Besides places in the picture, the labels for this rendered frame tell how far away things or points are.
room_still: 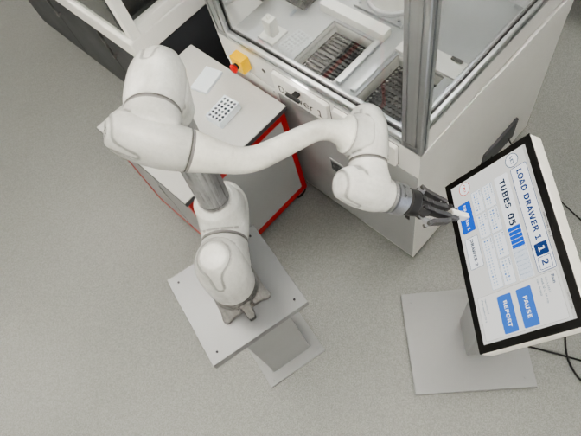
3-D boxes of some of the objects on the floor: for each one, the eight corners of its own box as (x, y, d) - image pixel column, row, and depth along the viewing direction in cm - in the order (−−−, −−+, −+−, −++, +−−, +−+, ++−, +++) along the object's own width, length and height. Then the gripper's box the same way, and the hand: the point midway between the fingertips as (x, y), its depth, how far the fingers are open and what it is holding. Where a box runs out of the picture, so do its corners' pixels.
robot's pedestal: (271, 388, 236) (223, 353, 170) (239, 335, 250) (183, 284, 184) (325, 350, 240) (298, 301, 173) (290, 300, 254) (253, 237, 187)
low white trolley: (237, 272, 266) (184, 203, 199) (164, 207, 292) (96, 127, 225) (312, 194, 278) (285, 105, 212) (235, 138, 305) (190, 43, 238)
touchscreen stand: (415, 395, 224) (428, 341, 134) (400, 297, 245) (404, 192, 155) (535, 387, 217) (634, 323, 127) (510, 285, 237) (579, 170, 148)
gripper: (416, 215, 133) (480, 232, 144) (408, 173, 139) (470, 192, 150) (397, 227, 138) (460, 242, 149) (390, 185, 144) (452, 203, 155)
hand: (456, 214), depth 148 cm, fingers closed
